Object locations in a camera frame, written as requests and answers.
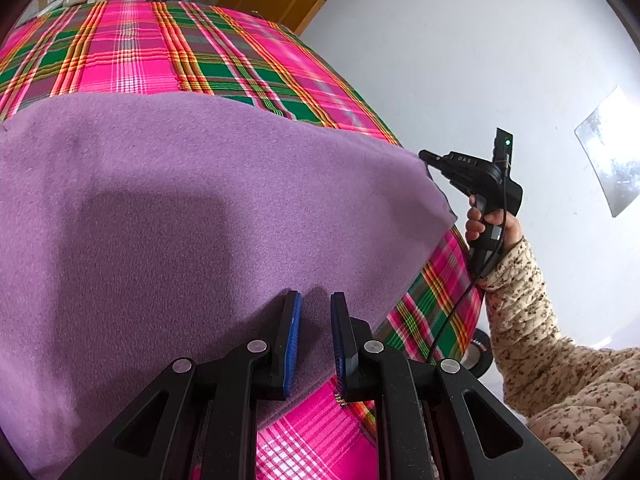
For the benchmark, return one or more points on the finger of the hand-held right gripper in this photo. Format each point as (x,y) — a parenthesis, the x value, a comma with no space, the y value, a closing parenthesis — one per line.
(431,158)

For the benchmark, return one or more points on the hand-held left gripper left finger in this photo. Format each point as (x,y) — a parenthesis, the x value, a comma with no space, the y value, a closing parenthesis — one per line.
(292,345)

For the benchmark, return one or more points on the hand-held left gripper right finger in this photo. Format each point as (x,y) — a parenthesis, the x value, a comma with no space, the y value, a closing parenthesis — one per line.
(338,345)

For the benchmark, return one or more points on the purple fleece cloth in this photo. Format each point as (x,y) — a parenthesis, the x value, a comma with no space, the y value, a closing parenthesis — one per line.
(200,185)

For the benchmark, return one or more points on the person's right forearm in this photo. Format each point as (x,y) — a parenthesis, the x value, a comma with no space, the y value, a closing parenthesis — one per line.
(525,320)

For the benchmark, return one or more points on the person's right hand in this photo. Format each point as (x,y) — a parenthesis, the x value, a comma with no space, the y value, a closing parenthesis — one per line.
(510,230)

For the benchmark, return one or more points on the black tape roll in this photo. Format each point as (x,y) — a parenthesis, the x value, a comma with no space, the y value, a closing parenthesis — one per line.
(477,355)

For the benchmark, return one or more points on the pink green plaid bed sheet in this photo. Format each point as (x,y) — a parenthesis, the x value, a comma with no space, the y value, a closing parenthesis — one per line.
(150,50)

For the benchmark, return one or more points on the silver foil wall sheet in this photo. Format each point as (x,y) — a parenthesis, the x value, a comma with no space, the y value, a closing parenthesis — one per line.
(615,160)

